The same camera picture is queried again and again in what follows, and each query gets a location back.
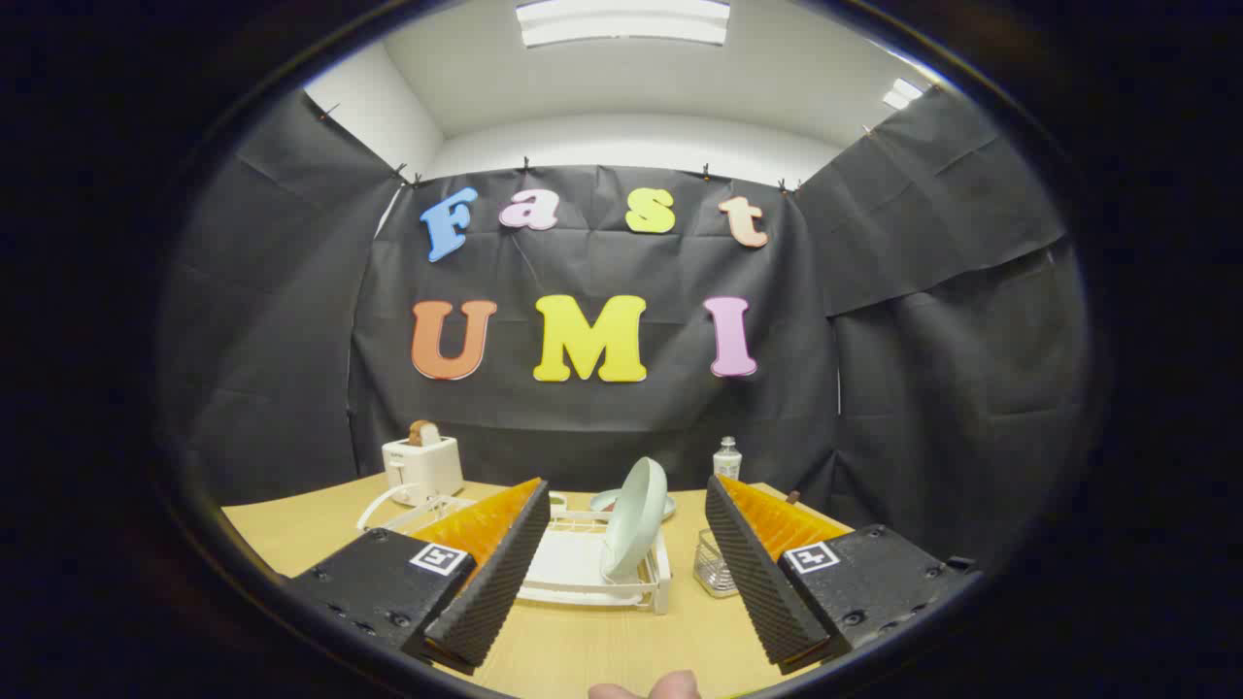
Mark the black backdrop cloth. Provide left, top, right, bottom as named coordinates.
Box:
left=160, top=87, right=1093, bottom=583

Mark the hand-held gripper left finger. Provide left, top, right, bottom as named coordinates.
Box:
left=282, top=478, right=553, bottom=678

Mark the pale green plate with meat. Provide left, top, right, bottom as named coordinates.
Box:
left=589, top=488, right=678, bottom=520

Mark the white toaster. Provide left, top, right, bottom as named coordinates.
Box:
left=382, top=435, right=465, bottom=508

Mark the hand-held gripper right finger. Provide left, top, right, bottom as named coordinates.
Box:
left=705, top=474, right=982, bottom=676

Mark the white wire dish rack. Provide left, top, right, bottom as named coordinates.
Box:
left=356, top=483, right=673, bottom=616

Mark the white drip tray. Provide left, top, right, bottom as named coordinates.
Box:
left=520, top=529, right=663, bottom=595

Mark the metal wire basket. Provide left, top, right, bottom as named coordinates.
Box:
left=693, top=529, right=741, bottom=599

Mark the long ceiling light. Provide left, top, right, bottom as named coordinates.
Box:
left=515, top=0, right=731, bottom=48

